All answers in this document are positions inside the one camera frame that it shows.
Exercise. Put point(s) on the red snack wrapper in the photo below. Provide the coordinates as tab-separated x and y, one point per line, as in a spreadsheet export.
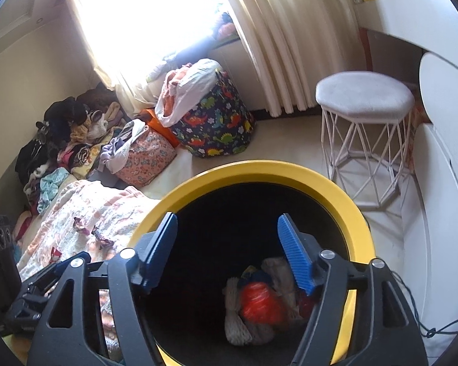
56	255

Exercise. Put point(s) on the window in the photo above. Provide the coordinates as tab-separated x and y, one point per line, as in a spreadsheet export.
137	7

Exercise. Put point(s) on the purple snack wrapper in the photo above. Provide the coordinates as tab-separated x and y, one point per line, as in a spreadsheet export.
82	225

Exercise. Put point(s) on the light blue garment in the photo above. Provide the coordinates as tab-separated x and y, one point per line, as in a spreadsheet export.
51	188

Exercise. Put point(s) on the cream crumpled cloth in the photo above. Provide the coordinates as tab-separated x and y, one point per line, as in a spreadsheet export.
278	274

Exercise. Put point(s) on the orange bag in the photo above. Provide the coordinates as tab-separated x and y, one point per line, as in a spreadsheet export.
156	122

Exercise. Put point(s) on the red plastic bag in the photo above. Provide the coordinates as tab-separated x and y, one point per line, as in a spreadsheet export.
261	301

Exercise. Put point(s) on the pile of clothes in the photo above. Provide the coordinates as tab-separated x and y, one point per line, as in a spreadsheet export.
72	122

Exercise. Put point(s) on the short cream curtain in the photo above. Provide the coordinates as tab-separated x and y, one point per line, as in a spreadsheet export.
129	87

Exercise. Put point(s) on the white plastic bag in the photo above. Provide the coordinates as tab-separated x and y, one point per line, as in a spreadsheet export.
194	84

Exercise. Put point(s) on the peach and white blanket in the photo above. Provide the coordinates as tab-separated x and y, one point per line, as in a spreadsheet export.
99	206

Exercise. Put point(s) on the yellow rimmed black bin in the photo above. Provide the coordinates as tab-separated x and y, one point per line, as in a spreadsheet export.
252	167

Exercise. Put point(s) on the pink floral storage bag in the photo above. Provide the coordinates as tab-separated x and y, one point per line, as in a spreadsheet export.
145	160

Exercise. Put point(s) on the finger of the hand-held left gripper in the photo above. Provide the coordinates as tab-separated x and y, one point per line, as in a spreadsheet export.
23	312
42	276

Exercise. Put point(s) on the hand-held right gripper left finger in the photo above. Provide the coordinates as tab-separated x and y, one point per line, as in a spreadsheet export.
160	247

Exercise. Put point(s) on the blue plastic bag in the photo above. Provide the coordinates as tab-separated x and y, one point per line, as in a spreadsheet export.
257	276

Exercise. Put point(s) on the white vanity desk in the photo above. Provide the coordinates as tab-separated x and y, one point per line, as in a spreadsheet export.
423	11

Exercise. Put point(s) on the red candy bar wrapper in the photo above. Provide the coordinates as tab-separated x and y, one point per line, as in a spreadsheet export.
308	305

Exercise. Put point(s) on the dark brown snack wrapper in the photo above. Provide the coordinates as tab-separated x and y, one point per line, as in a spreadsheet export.
103	237

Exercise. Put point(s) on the dinosaur print storage basket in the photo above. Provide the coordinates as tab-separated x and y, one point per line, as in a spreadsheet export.
213	129

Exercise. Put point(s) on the white and purple garments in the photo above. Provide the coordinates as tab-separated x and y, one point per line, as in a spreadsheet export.
118	152

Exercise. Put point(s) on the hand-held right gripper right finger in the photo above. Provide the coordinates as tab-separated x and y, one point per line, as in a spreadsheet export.
295	259

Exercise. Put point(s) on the long cream curtain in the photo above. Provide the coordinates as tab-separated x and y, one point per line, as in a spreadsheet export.
290	38

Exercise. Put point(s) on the orange cloth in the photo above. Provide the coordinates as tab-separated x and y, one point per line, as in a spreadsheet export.
170	105

